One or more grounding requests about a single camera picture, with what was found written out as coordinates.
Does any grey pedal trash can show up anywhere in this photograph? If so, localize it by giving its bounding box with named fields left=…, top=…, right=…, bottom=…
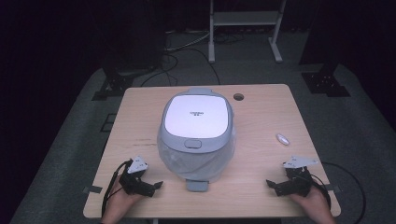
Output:
left=156, top=87, right=237, bottom=192

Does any person's left hand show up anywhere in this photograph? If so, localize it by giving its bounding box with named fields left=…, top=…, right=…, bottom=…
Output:
left=100, top=175, right=142, bottom=224

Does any white metal stand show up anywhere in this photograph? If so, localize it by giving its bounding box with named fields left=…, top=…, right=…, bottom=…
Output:
left=207, top=0, right=288, bottom=64

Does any black floor outlet cover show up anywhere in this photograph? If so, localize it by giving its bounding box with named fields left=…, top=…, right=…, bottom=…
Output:
left=99, top=113, right=118, bottom=133

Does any small white wrapper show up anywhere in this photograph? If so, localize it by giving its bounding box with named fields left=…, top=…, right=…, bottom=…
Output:
left=276, top=133, right=290, bottom=147

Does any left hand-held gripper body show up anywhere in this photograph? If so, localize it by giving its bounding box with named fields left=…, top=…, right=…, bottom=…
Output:
left=119, top=156, right=156, bottom=198

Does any white floor cable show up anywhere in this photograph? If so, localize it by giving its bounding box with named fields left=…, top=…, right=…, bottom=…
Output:
left=163, top=29, right=213, bottom=52

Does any black floor cable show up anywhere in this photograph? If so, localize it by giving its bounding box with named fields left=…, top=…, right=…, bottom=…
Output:
left=139, top=46, right=222, bottom=88

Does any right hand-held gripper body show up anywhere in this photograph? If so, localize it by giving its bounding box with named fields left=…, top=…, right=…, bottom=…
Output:
left=273, top=155, right=318, bottom=198

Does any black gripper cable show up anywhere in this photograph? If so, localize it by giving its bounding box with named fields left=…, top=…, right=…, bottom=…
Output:
left=101, top=159, right=134, bottom=217
left=306, top=161, right=367, bottom=224

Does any black stand base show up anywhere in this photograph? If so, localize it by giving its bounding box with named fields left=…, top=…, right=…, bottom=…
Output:
left=300, top=60, right=351, bottom=98
left=91, top=55, right=135, bottom=102

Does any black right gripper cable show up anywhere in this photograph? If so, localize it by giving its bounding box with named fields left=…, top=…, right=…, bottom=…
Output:
left=306, top=161, right=367, bottom=224

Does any person's right hand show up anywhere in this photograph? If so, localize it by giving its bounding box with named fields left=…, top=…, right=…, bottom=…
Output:
left=289, top=186, right=336, bottom=224

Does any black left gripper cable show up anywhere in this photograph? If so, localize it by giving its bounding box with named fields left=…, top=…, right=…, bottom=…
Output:
left=101, top=159, right=134, bottom=217

